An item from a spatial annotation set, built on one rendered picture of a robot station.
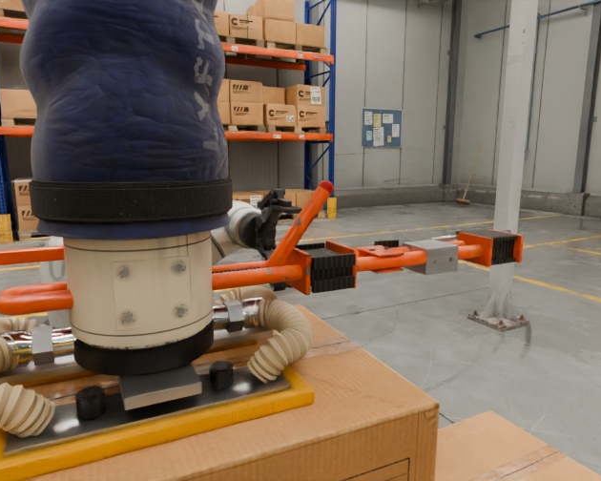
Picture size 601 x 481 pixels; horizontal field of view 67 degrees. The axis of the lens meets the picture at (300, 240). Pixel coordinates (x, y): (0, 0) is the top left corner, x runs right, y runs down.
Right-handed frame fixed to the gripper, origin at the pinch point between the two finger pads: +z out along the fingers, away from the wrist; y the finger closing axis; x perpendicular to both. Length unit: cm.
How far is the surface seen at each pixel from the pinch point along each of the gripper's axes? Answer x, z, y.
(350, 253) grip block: -0.3, 18.4, -2.6
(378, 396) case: 2.7, 30.4, 12.7
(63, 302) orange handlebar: 36.3, 17.2, -0.3
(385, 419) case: 4.6, 34.5, 12.9
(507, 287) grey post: -243, -151, 81
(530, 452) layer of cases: -57, 10, 53
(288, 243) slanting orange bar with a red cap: 7.8, 14.9, -4.1
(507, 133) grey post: -237, -157, -30
